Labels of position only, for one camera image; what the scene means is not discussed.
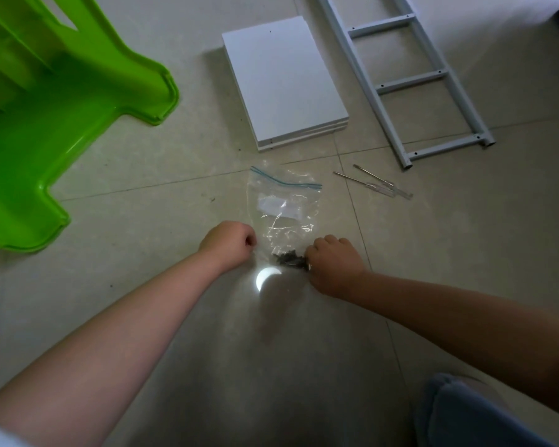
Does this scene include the person's right hand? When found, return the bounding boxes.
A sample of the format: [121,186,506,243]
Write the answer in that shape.
[304,234,370,301]

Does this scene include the person's left hand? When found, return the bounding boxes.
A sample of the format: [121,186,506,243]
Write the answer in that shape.
[198,221,258,271]

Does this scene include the clear zip plastic bag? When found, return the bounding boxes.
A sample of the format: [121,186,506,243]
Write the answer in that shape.
[246,165,323,271]

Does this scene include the person's right forearm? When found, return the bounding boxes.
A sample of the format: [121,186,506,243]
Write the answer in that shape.
[348,272,559,415]

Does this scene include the person's left forearm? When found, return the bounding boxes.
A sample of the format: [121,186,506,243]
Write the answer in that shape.
[0,249,252,447]

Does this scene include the pile of dark screws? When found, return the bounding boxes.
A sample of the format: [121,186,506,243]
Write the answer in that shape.
[270,248,308,269]

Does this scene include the white paper slip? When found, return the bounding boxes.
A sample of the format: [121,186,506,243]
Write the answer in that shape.
[257,195,300,220]

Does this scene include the white shelf board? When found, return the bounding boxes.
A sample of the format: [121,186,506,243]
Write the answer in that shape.
[221,16,350,146]
[256,120,350,152]

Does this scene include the blue jeans leg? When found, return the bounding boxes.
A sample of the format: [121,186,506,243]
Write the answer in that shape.
[412,372,559,447]

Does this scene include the green plastic stool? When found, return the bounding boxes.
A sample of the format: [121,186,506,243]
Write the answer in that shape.
[0,0,180,255]

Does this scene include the large white panel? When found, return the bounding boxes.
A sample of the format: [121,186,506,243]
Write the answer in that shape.
[407,0,559,46]

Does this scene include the white shirt sleeve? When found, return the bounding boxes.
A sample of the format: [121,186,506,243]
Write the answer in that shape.
[0,415,34,447]

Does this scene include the clear handle screwdriver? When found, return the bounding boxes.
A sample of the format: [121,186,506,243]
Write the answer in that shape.
[333,171,398,199]
[352,164,414,200]

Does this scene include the white metal ladder frame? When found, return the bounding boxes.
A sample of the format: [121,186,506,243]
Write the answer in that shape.
[315,0,496,170]

